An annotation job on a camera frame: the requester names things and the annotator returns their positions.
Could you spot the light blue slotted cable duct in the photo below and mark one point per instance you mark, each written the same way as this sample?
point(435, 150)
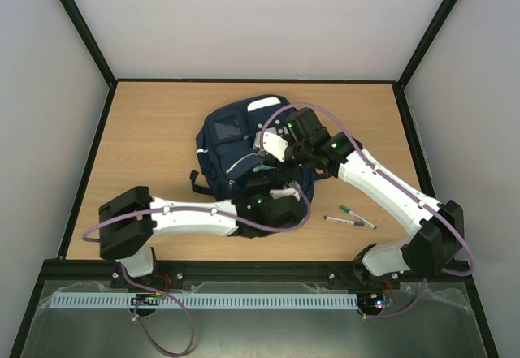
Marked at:
point(205, 301)

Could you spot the green white glue stick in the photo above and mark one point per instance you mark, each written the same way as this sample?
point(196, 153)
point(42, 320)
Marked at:
point(262, 167)

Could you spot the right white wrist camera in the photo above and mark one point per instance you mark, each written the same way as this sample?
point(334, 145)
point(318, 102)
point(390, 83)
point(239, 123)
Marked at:
point(272, 144)

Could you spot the purple marker pen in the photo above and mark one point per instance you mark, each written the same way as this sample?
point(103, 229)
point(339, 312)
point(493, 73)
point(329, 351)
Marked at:
point(344, 220)

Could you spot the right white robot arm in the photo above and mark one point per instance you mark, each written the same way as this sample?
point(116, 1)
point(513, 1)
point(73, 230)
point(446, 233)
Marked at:
point(434, 230)

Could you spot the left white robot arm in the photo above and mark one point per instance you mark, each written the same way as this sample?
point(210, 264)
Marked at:
point(130, 220)

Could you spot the black aluminium frame rail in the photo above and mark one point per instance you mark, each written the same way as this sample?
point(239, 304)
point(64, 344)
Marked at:
point(201, 271)

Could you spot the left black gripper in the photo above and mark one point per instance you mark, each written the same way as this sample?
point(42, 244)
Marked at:
point(255, 186)

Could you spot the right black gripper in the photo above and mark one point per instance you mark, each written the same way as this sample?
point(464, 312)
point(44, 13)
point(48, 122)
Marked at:
point(290, 170)

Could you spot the green marker pen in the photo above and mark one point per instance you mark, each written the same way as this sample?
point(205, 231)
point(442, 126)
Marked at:
point(358, 216)

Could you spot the navy blue student backpack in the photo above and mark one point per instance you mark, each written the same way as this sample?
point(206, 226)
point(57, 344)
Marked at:
point(225, 147)

